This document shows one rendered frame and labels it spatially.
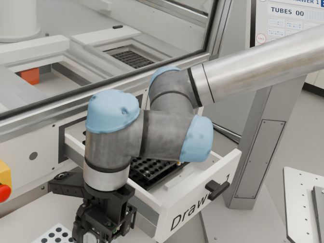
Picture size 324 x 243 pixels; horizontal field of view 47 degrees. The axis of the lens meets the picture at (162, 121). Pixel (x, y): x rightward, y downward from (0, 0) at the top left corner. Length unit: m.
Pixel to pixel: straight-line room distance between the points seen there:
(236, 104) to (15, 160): 1.98
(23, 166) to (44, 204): 0.11
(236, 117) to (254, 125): 0.89
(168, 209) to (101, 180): 0.19
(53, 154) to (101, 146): 0.40
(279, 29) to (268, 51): 0.89
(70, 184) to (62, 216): 0.25
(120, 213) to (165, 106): 0.20
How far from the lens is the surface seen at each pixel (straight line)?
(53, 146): 0.92
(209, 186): 0.82
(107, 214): 0.65
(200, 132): 0.55
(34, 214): 0.92
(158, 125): 0.54
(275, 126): 1.82
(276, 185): 2.45
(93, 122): 0.54
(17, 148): 0.86
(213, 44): 1.30
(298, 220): 1.07
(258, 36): 1.50
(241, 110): 2.64
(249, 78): 0.65
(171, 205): 0.73
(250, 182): 2.00
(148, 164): 0.85
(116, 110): 0.52
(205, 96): 0.65
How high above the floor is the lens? 1.43
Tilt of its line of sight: 32 degrees down
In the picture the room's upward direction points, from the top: 11 degrees clockwise
